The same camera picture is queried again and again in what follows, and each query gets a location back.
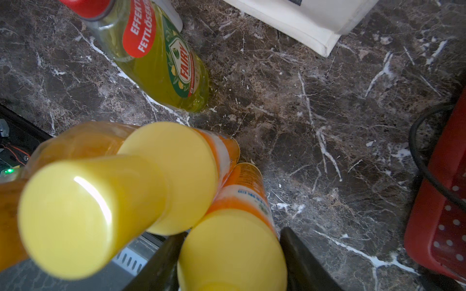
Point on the cream Starry Night tote bag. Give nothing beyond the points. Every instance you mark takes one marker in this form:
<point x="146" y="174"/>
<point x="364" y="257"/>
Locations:
<point x="318" y="24"/>

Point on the green bottle red cap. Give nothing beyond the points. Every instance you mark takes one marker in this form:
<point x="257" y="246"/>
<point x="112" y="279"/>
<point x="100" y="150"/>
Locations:
<point x="144" y="43"/>

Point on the red polka dot toaster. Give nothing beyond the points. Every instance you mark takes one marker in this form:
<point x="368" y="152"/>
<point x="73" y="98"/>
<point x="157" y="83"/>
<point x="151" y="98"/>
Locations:
<point x="435" y="236"/>

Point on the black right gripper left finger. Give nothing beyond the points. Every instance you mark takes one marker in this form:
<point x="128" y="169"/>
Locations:
<point x="160" y="272"/>

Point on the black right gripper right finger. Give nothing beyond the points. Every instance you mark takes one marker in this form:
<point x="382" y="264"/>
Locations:
<point x="305" y="273"/>

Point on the orange soap bottle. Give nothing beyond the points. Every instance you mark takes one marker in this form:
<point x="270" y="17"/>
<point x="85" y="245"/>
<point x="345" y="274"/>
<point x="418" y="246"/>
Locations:
<point x="235" y="247"/>
<point x="195" y="163"/>

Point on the amber pump soap bottle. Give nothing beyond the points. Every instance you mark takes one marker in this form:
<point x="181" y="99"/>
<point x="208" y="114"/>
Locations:
<point x="79" y="201"/>

